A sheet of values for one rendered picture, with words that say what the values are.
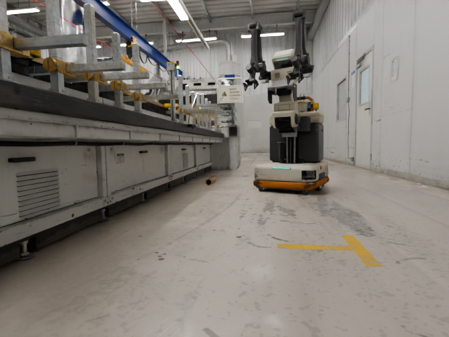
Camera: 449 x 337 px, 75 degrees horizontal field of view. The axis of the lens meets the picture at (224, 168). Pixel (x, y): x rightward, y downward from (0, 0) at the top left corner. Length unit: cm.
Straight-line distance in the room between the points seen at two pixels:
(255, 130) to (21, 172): 1086
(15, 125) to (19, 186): 40
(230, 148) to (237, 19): 680
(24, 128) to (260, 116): 1110
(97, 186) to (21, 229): 65
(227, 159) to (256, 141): 622
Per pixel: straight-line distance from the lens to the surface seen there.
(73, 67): 140
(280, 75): 304
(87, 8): 169
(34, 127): 128
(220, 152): 583
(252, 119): 1201
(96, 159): 202
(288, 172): 288
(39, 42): 117
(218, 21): 1172
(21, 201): 157
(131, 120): 184
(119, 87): 179
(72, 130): 145
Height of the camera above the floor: 49
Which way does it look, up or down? 5 degrees down
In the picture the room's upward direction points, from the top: 1 degrees counter-clockwise
